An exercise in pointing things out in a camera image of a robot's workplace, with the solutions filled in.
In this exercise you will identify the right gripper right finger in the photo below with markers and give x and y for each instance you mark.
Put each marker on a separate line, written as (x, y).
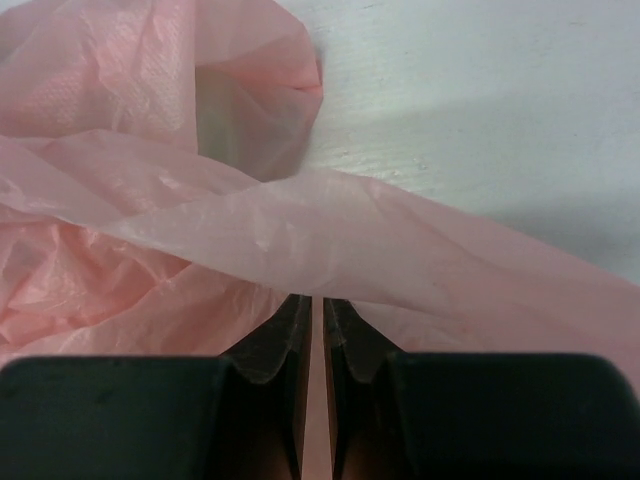
(424, 415)

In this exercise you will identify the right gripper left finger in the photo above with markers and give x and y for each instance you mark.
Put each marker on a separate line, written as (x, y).
(237, 415)

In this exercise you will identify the pink plastic bag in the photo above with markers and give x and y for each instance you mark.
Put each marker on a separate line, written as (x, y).
(464, 173)

